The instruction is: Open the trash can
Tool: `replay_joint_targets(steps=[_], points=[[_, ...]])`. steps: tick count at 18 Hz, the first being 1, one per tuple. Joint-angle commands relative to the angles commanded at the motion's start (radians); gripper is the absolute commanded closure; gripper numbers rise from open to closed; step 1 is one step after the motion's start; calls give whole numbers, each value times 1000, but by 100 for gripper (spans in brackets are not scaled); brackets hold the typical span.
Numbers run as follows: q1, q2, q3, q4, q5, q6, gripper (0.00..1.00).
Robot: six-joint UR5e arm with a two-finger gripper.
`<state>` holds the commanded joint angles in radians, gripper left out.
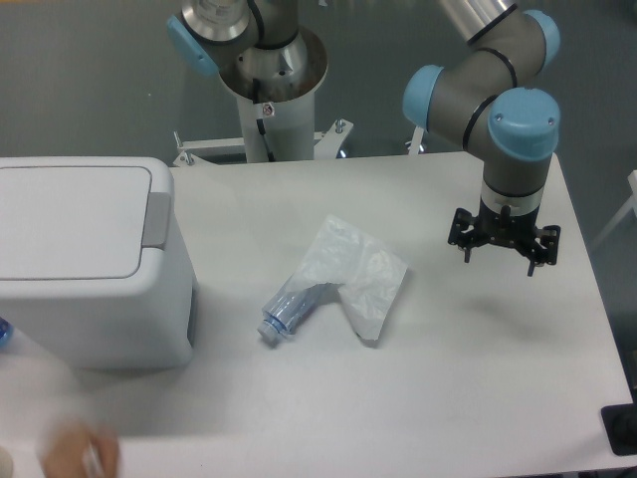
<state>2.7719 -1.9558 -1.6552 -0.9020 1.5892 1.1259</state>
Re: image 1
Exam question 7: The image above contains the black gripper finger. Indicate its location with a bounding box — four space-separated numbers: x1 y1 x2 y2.
448 208 491 263
517 225 561 277

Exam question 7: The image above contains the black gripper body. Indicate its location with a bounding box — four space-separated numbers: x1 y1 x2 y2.
475 200 540 249

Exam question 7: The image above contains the white trash can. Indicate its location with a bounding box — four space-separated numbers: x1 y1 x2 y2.
1 156 197 369

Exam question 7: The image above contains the white trash can lid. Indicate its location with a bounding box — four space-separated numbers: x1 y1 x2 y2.
1 161 173 281

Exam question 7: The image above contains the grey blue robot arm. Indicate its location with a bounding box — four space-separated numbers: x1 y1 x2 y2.
166 1 560 267

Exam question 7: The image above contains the blurred human hand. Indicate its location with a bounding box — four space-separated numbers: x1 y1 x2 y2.
39 421 120 477

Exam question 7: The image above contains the white plastic bag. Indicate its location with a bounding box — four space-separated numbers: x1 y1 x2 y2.
285 215 408 343

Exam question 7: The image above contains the black device at edge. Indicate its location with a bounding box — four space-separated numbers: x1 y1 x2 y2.
601 403 636 456

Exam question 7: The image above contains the crushed clear plastic bottle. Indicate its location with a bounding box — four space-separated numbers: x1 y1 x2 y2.
257 283 335 348

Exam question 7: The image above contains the blue capped bottle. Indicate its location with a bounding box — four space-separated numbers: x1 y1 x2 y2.
0 319 14 349

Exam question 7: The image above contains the white foot bracket with bolt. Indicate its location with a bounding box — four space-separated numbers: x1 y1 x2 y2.
404 126 427 155

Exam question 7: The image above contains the white frame at right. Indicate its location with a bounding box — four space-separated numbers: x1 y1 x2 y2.
592 170 637 249

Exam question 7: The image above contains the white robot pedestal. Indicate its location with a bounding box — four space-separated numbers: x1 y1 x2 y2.
172 27 355 168

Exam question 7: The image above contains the black cable on pedestal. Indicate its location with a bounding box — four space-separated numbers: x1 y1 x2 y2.
251 77 276 163

